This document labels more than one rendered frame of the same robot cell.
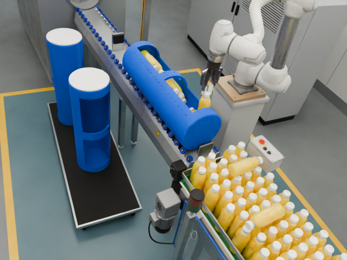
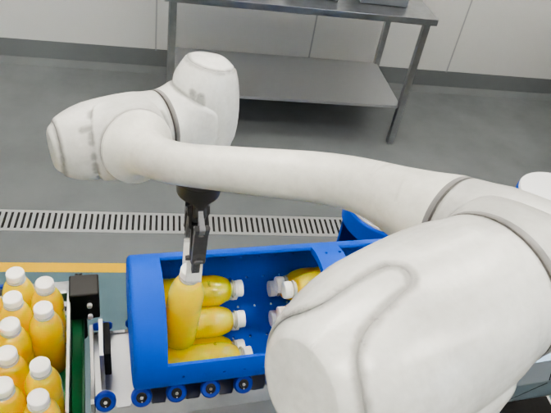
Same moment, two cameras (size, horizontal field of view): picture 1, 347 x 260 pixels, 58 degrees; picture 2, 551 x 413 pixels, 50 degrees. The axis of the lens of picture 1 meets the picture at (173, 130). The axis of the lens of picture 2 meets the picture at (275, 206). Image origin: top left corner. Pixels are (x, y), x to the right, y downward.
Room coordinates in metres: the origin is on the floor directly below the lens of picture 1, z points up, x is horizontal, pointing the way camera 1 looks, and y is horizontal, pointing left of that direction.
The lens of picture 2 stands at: (1.86, -0.87, 2.13)
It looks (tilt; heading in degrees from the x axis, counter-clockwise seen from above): 39 degrees down; 107
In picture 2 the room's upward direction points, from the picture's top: 11 degrees clockwise
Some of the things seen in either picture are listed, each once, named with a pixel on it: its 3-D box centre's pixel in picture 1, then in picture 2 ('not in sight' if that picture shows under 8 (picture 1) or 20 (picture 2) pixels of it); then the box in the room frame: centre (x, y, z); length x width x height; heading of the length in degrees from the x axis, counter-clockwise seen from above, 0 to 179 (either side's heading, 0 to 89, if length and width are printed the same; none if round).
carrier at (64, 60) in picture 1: (69, 81); not in sight; (2.27, 1.02, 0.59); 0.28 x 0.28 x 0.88
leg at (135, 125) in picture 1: (135, 120); not in sight; (2.21, 0.38, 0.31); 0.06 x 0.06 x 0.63; 38
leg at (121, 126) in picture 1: (121, 124); not in sight; (2.12, 0.49, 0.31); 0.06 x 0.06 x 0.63; 38
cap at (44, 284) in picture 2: (201, 160); (44, 284); (1.16, -0.18, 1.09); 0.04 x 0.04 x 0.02
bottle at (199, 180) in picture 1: (198, 181); (20, 305); (1.09, -0.19, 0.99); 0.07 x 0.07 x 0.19
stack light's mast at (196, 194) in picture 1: (194, 204); not in sight; (0.81, -0.16, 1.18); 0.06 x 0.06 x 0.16
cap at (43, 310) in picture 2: (211, 156); (43, 310); (1.20, -0.24, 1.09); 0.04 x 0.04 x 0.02
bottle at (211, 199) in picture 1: (211, 199); not in sight; (0.99, -0.27, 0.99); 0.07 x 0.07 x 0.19
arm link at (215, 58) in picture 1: (216, 54); not in sight; (1.50, -0.15, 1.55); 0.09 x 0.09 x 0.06
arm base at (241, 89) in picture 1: (241, 81); not in sight; (2.07, -0.45, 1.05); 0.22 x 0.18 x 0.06; 34
